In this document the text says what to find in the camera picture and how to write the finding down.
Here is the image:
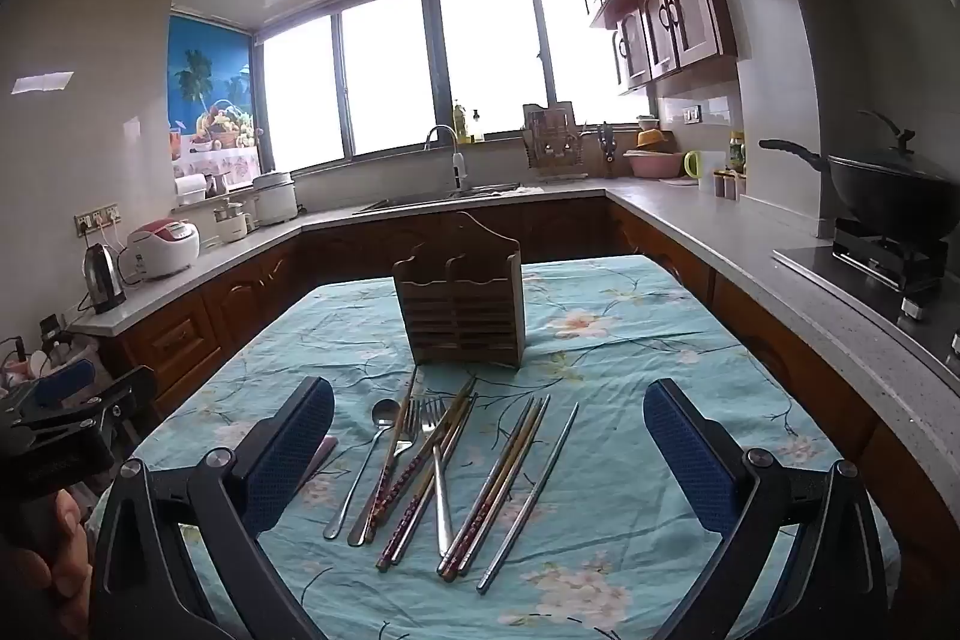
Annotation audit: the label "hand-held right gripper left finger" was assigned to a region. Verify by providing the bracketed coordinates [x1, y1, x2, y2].
[90, 376, 336, 640]

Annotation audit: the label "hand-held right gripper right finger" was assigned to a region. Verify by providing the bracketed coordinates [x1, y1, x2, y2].
[643, 377, 893, 640]

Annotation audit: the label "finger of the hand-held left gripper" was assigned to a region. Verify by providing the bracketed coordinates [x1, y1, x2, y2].
[0, 359, 98, 435]
[94, 366, 160, 465]

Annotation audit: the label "steel fork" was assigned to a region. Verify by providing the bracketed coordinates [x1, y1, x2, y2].
[420, 394, 456, 557]
[346, 394, 422, 547]

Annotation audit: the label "steel spoon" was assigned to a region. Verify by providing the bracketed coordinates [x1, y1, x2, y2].
[324, 398, 402, 541]

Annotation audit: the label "wooden slatted utensil holder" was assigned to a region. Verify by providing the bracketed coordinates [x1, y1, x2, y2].
[392, 210, 526, 368]

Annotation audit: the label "person's left hand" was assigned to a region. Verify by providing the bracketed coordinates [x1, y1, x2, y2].
[0, 488, 95, 640]

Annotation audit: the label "pink plastic utensil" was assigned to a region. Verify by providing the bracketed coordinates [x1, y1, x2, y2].
[300, 436, 338, 491]

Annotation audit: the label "red patterned wooden chopstick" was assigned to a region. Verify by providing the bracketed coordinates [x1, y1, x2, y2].
[377, 376, 476, 572]
[391, 392, 479, 564]
[364, 366, 419, 547]

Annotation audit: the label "teal floral tablecloth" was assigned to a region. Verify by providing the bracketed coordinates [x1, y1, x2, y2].
[86, 255, 901, 640]

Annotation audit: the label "steel electric kettle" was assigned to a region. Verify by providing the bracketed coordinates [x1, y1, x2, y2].
[81, 242, 127, 315]

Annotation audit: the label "red and white rice cooker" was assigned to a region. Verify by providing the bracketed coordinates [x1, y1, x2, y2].
[124, 218, 201, 281]

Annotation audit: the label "gold and silver chopstick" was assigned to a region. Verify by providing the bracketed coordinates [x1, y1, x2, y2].
[441, 395, 536, 581]
[454, 394, 551, 576]

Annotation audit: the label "white blender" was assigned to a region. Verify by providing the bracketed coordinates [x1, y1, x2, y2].
[212, 199, 253, 244]

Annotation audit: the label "small spice jars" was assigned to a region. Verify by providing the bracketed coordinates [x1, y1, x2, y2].
[712, 167, 748, 202]

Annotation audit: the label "black gas stove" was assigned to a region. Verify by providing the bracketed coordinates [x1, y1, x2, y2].
[772, 218, 960, 378]

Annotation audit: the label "steel kitchen sink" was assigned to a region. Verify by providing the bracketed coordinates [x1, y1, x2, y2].
[352, 182, 526, 215]

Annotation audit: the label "pink plastic basin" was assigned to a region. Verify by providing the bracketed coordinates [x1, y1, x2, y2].
[624, 149, 683, 180]

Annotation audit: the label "black wok with lid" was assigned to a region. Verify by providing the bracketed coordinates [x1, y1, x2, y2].
[759, 111, 960, 244]

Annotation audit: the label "steel kitchen faucet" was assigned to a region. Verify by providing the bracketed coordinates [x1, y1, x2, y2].
[424, 124, 470, 195]

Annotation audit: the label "countertop dish rack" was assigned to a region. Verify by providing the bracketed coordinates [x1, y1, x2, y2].
[521, 101, 590, 182]

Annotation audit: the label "kitchen window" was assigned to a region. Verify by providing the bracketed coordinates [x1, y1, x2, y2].
[255, 0, 653, 172]

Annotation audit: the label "wall power outlet strip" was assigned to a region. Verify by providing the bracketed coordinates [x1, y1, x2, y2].
[73, 203, 122, 236]

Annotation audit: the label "white cup with green handle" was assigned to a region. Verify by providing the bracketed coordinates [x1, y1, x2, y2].
[682, 150, 725, 191]

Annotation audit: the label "tropical fruit wall poster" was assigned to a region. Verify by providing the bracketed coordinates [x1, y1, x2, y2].
[169, 14, 260, 180]

